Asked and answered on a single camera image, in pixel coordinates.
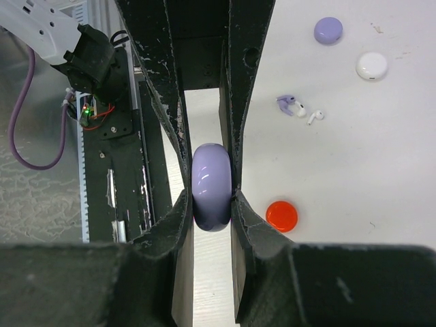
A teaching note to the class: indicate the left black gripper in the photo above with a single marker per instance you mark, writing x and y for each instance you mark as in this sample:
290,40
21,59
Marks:
195,45

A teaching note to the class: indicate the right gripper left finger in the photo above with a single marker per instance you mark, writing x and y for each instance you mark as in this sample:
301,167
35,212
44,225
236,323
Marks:
96,284

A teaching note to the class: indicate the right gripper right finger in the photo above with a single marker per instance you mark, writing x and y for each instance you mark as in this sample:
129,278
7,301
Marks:
277,282

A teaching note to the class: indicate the red earbud charging case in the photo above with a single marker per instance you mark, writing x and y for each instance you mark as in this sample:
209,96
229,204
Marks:
282,215

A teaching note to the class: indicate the purple charging case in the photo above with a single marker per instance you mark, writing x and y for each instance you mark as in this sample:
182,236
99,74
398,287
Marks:
328,30
211,181

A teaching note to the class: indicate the white earbud charging case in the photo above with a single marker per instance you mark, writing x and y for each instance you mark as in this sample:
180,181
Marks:
371,66

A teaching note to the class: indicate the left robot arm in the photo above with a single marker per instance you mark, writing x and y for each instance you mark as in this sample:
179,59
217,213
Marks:
82,53

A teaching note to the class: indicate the purple earbud near cases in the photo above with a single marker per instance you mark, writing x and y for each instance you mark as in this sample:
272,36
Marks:
284,102

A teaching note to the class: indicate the white earbud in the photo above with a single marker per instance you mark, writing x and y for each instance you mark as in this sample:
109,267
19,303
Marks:
317,115
301,111

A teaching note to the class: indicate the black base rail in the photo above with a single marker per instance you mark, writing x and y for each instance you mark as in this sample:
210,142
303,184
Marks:
122,203

